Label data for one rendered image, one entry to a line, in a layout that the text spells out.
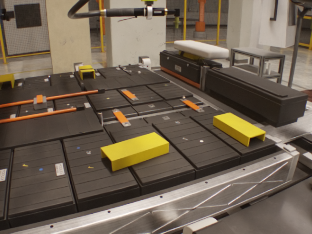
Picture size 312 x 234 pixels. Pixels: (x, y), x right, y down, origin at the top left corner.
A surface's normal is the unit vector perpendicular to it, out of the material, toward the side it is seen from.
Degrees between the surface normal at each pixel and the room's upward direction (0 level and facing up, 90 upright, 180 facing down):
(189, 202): 90
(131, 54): 90
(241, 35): 90
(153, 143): 0
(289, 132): 90
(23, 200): 0
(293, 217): 0
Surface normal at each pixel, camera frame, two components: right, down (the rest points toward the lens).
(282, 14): -0.65, 0.31
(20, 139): 0.00, -0.91
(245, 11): 0.41, 0.37
